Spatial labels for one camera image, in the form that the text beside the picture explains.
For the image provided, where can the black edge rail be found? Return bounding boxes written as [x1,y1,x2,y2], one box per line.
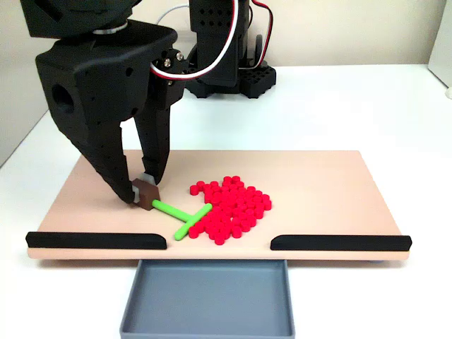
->
[270,234,413,252]
[25,232,167,251]

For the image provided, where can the white panel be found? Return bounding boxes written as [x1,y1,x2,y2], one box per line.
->
[427,0,452,89]

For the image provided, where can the beige rectangular work board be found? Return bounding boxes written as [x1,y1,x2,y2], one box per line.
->
[27,150,410,263]

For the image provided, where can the green T-shaped pusher tool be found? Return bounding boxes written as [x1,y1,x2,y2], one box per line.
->
[131,178,213,241]

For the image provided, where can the red round granules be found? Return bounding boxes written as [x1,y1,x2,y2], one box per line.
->
[189,175,273,246]

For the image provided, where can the grey shallow container tray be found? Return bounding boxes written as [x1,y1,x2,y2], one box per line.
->
[119,259,296,339]

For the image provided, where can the red white black servo cable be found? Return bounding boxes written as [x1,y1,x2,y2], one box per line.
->
[150,0,242,81]
[251,0,275,70]

